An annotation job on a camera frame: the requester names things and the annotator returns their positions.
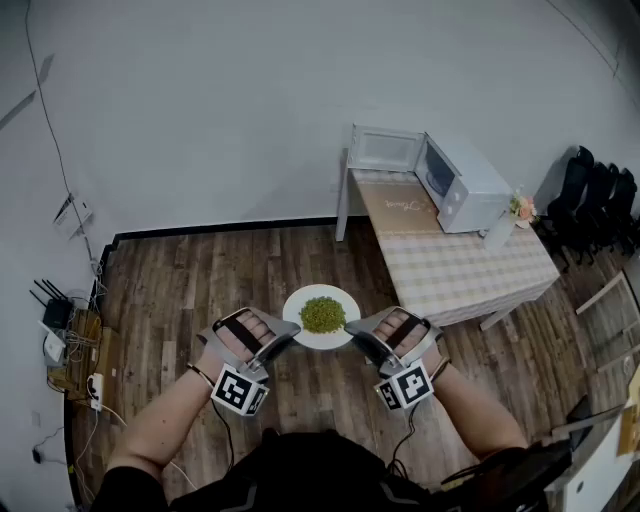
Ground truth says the black office chair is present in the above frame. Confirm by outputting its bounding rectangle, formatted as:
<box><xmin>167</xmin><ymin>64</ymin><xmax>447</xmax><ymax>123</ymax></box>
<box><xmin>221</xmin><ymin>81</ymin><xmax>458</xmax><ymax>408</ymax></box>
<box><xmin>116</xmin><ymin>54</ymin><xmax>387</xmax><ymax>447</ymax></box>
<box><xmin>547</xmin><ymin>144</ymin><xmax>596</xmax><ymax>271</ymax></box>
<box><xmin>589</xmin><ymin>162</ymin><xmax>621</xmax><ymax>256</ymax></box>
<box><xmin>614</xmin><ymin>167</ymin><xmax>639</xmax><ymax>251</ymax></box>

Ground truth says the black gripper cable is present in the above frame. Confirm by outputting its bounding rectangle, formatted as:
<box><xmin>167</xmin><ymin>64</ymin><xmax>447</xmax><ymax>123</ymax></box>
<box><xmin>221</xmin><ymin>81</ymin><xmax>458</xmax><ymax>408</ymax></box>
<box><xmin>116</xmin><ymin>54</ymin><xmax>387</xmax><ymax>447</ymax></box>
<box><xmin>383</xmin><ymin>405</ymin><xmax>417</xmax><ymax>482</ymax></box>
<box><xmin>210</xmin><ymin>398</ymin><xmax>235</xmax><ymax>479</ymax></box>

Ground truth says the black carried pack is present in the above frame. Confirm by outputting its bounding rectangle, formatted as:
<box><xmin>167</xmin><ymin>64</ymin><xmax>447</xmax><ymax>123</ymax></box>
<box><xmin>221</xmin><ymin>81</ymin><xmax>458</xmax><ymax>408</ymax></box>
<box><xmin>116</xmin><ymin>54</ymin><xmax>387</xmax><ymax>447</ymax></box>
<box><xmin>439</xmin><ymin>433</ymin><xmax>574</xmax><ymax>512</ymax></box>

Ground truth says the white round plate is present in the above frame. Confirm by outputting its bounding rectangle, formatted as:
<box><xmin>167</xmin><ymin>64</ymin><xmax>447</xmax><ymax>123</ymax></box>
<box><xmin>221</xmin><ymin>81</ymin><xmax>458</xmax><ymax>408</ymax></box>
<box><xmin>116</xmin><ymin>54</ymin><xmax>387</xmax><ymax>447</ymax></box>
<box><xmin>282</xmin><ymin>283</ymin><xmax>362</xmax><ymax>350</ymax></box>

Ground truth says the black router with antennas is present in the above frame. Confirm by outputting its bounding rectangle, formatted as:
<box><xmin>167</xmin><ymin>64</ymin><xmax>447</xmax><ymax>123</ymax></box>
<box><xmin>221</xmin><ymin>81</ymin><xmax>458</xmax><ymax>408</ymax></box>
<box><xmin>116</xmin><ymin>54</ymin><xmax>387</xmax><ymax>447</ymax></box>
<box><xmin>28</xmin><ymin>278</ymin><xmax>75</xmax><ymax>330</ymax></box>

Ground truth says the checked tablecloth table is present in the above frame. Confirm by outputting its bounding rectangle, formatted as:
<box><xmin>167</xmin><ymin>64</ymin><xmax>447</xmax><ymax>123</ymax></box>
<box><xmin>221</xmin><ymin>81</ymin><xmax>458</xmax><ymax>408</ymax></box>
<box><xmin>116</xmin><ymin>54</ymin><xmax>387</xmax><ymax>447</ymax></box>
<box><xmin>334</xmin><ymin>147</ymin><xmax>561</xmax><ymax>331</ymax></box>

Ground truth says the white router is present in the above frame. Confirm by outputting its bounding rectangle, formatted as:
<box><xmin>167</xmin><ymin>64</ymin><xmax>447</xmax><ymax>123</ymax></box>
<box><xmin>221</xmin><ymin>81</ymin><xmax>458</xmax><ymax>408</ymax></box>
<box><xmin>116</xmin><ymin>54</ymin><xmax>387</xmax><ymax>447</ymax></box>
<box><xmin>38</xmin><ymin>320</ymin><xmax>67</xmax><ymax>369</ymax></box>

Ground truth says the white power strip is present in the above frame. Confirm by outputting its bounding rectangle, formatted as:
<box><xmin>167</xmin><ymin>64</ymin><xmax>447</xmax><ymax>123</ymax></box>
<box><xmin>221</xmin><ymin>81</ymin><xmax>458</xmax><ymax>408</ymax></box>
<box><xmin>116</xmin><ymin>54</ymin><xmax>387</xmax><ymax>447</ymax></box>
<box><xmin>86</xmin><ymin>372</ymin><xmax>105</xmax><ymax>412</ymax></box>

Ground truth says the person's left hand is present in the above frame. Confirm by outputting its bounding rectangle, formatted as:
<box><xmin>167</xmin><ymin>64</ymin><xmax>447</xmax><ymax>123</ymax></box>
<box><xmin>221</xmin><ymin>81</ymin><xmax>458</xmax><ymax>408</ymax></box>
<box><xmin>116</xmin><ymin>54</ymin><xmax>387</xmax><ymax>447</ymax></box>
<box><xmin>219</xmin><ymin>309</ymin><xmax>277</xmax><ymax>364</ymax></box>

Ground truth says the person's black clothing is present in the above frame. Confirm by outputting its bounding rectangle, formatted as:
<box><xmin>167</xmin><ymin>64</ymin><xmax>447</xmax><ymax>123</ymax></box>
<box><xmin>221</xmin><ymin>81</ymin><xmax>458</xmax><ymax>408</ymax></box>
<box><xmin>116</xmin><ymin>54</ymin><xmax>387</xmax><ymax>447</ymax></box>
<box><xmin>102</xmin><ymin>428</ymin><xmax>551</xmax><ymax>512</ymax></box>

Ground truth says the person's right hand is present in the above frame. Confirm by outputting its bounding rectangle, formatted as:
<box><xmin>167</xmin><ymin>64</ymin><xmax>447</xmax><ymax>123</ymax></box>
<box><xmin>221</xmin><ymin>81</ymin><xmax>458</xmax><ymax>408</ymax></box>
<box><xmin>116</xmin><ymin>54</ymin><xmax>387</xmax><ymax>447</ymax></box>
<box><xmin>374</xmin><ymin>312</ymin><xmax>426</xmax><ymax>356</ymax></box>

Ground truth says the brown cardboard box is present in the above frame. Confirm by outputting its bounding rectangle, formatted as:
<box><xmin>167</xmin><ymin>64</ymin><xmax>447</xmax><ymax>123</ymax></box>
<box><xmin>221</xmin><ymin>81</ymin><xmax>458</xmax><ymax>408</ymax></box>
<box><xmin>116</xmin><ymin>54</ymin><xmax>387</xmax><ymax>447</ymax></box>
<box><xmin>63</xmin><ymin>308</ymin><xmax>122</xmax><ymax>401</ymax></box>

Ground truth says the white microwave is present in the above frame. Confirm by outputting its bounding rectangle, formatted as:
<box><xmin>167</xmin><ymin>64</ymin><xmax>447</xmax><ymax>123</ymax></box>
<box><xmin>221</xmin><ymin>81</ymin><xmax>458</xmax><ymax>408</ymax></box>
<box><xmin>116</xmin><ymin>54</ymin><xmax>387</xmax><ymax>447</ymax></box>
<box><xmin>346</xmin><ymin>122</ymin><xmax>514</xmax><ymax>235</ymax></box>

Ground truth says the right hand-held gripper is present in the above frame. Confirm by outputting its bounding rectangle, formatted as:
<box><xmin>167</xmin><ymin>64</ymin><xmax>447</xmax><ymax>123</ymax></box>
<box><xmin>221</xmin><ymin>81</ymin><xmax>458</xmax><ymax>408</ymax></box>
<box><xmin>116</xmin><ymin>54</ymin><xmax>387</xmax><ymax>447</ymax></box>
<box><xmin>344</xmin><ymin>305</ymin><xmax>446</xmax><ymax>412</ymax></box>

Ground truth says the flower bouquet in white vase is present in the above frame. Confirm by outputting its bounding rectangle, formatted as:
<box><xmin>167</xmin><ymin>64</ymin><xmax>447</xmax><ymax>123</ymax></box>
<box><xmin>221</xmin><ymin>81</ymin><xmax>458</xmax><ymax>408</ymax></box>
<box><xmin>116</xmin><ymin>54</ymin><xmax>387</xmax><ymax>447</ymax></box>
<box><xmin>483</xmin><ymin>185</ymin><xmax>540</xmax><ymax>254</ymax></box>

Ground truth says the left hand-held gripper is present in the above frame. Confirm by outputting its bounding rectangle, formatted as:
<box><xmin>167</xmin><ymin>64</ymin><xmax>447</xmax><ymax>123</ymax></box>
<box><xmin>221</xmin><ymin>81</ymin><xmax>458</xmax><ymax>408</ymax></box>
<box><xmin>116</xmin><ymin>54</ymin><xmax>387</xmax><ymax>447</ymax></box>
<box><xmin>196</xmin><ymin>306</ymin><xmax>303</xmax><ymax>417</ymax></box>

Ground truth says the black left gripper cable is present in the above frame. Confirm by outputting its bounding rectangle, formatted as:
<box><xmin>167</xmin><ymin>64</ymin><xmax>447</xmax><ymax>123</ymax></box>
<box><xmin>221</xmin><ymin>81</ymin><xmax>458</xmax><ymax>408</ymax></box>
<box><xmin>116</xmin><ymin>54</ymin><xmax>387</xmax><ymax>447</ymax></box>
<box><xmin>210</xmin><ymin>398</ymin><xmax>235</xmax><ymax>479</ymax></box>

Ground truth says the thin black right wristband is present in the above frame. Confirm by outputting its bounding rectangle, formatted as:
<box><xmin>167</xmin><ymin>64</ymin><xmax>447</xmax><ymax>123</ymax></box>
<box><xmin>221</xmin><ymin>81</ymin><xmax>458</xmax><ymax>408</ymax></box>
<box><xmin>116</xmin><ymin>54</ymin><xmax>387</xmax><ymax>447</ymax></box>
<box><xmin>430</xmin><ymin>355</ymin><xmax>454</xmax><ymax>384</ymax></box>

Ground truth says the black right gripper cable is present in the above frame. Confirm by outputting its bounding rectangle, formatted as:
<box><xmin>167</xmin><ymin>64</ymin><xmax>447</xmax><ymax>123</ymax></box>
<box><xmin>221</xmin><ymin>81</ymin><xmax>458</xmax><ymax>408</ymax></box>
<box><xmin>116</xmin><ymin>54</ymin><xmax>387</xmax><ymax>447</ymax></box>
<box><xmin>383</xmin><ymin>405</ymin><xmax>417</xmax><ymax>482</ymax></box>

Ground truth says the person's right forearm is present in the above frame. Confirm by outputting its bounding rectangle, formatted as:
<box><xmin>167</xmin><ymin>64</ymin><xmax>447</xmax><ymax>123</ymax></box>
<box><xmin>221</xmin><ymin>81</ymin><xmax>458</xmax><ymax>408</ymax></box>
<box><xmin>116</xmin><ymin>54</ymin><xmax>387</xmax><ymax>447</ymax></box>
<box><xmin>422</xmin><ymin>349</ymin><xmax>530</xmax><ymax>462</ymax></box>

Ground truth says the thin black left wristband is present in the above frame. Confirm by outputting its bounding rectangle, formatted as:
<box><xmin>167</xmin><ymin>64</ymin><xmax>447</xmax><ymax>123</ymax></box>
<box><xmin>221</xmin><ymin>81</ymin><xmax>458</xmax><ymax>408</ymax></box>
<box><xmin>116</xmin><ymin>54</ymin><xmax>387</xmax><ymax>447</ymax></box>
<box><xmin>185</xmin><ymin>362</ymin><xmax>217</xmax><ymax>387</ymax></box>

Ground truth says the white wall panel box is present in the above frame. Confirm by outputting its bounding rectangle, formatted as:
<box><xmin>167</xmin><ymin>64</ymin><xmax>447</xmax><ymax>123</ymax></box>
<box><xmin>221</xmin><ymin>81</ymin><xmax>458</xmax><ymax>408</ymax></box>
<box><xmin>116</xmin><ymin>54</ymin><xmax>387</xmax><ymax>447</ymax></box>
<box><xmin>52</xmin><ymin>192</ymin><xmax>95</xmax><ymax>241</ymax></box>

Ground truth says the thin black wall cable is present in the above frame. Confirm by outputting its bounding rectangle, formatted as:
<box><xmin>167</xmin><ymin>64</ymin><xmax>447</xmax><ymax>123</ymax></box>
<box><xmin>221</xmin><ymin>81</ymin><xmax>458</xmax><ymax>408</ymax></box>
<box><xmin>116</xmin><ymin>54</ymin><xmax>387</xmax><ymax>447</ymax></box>
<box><xmin>23</xmin><ymin>0</ymin><xmax>101</xmax><ymax>281</ymax></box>

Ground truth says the pile of green mung beans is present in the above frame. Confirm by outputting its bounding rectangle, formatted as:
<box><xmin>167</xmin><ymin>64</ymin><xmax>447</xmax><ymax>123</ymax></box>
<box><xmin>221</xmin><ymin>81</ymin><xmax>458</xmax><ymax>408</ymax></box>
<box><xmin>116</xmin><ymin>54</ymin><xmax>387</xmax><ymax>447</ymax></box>
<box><xmin>298</xmin><ymin>295</ymin><xmax>347</xmax><ymax>335</ymax></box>

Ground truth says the thin black wristband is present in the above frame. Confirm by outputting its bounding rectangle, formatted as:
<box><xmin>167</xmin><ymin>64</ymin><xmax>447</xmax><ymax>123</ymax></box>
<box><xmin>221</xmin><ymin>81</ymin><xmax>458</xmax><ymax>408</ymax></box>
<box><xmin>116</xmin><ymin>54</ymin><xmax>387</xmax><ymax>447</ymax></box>
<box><xmin>185</xmin><ymin>362</ymin><xmax>217</xmax><ymax>387</ymax></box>
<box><xmin>430</xmin><ymin>355</ymin><xmax>454</xmax><ymax>384</ymax></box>

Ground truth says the person's left forearm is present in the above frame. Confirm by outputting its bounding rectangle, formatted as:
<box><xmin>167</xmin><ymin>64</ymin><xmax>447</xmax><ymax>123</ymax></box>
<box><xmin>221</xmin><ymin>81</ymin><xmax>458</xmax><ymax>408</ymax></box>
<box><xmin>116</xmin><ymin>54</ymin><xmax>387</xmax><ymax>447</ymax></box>
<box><xmin>106</xmin><ymin>344</ymin><xmax>226</xmax><ymax>484</ymax></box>

